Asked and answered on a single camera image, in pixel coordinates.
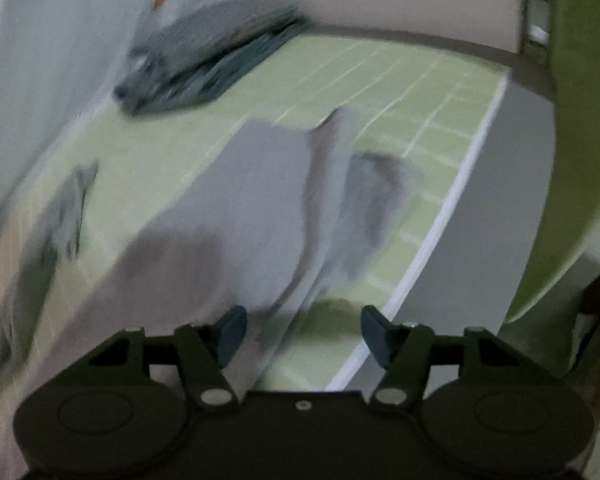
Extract folded dark grey clothes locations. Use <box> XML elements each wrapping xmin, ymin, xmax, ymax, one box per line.
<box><xmin>112</xmin><ymin>0</ymin><xmax>311</xmax><ymax>117</ymax></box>

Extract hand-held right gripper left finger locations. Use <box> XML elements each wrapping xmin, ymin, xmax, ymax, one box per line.
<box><xmin>86</xmin><ymin>306</ymin><xmax>248</xmax><ymax>414</ymax></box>

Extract dark cloth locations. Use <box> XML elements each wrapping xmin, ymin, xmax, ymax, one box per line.
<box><xmin>42</xmin><ymin>160</ymin><xmax>98</xmax><ymax>261</ymax></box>

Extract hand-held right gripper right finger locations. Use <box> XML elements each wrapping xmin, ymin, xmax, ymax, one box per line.
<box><xmin>360</xmin><ymin>305</ymin><xmax>526</xmax><ymax>414</ymax></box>

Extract light blue carrot print cloth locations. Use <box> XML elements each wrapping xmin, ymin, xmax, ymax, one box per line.
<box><xmin>0</xmin><ymin>0</ymin><xmax>181</xmax><ymax>261</ymax></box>

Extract green curtain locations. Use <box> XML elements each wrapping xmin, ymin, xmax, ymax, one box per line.
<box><xmin>505</xmin><ymin>0</ymin><xmax>600</xmax><ymax>323</ymax></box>

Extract green checked bed sheet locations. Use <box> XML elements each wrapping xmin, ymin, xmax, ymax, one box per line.
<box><xmin>0</xmin><ymin>30</ymin><xmax>508</xmax><ymax>391</ymax></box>

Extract grey garment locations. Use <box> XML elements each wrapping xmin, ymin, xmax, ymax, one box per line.
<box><xmin>115</xmin><ymin>107</ymin><xmax>426</xmax><ymax>321</ymax></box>

